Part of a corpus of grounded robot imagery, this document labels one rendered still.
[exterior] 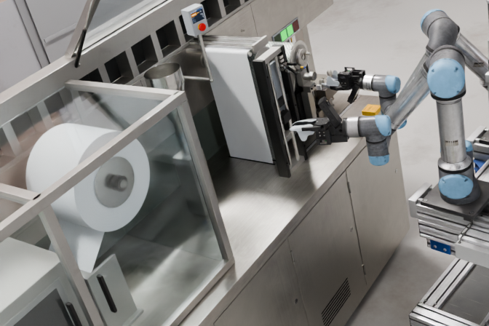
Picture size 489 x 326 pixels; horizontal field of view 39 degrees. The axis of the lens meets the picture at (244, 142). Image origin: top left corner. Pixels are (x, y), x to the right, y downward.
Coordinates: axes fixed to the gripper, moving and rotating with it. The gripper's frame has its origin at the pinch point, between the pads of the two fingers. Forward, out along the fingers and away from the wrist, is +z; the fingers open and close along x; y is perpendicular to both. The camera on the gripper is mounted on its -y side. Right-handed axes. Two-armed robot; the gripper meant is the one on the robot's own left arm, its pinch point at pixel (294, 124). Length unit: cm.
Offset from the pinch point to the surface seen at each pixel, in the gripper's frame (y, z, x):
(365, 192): 57, -12, 53
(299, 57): -10, 10, 55
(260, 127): 11.6, 24.3, 28.7
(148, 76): -26, 51, -8
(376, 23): 67, 35, 420
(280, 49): -22.6, 8.2, 24.8
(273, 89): -8.4, 11.9, 18.1
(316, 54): 75, 82, 360
